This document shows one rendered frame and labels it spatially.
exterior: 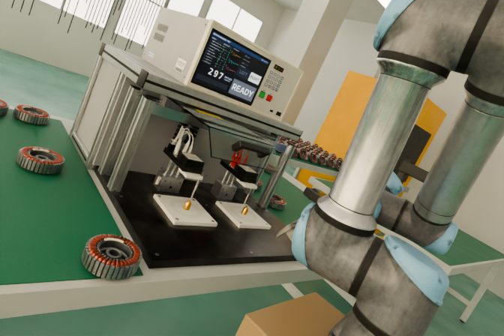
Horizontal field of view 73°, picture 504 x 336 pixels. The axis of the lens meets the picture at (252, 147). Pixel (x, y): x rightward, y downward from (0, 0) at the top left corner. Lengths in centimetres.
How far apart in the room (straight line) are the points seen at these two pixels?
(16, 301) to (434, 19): 78
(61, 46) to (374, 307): 707
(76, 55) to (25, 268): 680
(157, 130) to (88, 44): 630
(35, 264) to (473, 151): 78
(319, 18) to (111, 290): 476
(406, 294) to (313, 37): 466
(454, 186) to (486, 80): 20
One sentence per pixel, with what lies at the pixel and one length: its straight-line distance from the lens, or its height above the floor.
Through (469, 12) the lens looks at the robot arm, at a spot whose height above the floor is 142.
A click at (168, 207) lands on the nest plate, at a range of 103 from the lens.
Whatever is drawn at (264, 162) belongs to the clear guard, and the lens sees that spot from 93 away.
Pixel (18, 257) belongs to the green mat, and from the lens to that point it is 76.
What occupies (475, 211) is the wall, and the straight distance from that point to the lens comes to 606.
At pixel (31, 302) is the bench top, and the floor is 73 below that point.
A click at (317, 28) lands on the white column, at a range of 515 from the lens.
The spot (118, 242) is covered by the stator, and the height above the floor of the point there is 78.
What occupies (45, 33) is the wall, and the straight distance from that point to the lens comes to 730.
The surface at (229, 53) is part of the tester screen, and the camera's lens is 109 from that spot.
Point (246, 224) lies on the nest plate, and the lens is 114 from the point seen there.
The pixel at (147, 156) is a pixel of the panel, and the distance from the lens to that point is 122.
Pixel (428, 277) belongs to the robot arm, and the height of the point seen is 104.
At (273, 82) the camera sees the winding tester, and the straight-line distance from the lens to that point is 122.
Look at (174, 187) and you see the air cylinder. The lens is 116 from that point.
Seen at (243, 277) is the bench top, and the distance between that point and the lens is 95.
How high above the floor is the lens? 120
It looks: 9 degrees down
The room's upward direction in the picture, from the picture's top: 25 degrees clockwise
